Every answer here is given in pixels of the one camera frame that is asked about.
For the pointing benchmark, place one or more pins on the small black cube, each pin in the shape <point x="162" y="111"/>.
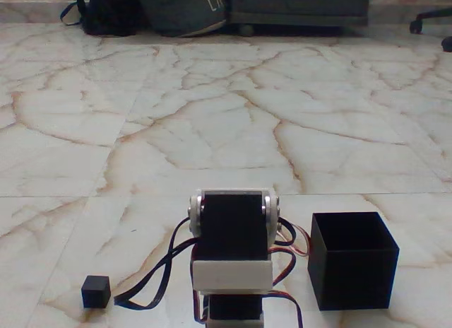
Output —
<point x="95" y="292"/>

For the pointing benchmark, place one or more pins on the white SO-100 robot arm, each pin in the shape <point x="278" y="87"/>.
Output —
<point x="231" y="275"/>

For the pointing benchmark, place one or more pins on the black box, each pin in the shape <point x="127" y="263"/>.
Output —
<point x="349" y="275"/>

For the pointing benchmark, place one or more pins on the grey fabric bag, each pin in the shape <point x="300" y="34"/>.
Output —
<point x="183" y="13"/>

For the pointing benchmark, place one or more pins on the dark grey wheeled cabinet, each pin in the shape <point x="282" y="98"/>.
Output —
<point x="300" y="6"/>

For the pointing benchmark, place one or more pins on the black backpack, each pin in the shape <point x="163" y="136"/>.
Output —
<point x="109" y="13"/>

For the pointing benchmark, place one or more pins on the black office chair base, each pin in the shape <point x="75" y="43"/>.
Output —
<point x="429" y="15"/>

